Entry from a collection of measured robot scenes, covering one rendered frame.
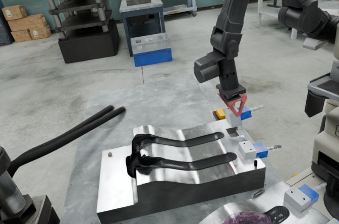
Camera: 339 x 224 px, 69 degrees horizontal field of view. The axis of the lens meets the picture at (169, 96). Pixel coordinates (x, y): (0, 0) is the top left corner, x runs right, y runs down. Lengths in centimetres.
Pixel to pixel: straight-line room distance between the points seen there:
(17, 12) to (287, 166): 659
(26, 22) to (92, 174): 643
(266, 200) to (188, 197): 21
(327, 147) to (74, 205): 90
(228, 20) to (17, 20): 678
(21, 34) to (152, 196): 681
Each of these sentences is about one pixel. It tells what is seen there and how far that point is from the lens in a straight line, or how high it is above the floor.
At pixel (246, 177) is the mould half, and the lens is 79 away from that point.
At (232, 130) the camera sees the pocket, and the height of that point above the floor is 88.
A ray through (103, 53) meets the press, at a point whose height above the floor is 8.
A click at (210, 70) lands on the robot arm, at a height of 115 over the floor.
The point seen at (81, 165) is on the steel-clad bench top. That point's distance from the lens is 103.
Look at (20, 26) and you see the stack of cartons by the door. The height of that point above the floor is 37.
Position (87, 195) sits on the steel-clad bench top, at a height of 80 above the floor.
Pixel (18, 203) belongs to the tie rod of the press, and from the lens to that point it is 94.
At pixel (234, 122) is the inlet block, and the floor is 95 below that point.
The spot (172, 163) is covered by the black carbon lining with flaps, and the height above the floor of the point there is 90.
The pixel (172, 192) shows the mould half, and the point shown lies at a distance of 75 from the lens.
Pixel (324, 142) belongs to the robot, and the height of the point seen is 79.
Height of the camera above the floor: 145
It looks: 30 degrees down
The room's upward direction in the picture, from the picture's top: 8 degrees counter-clockwise
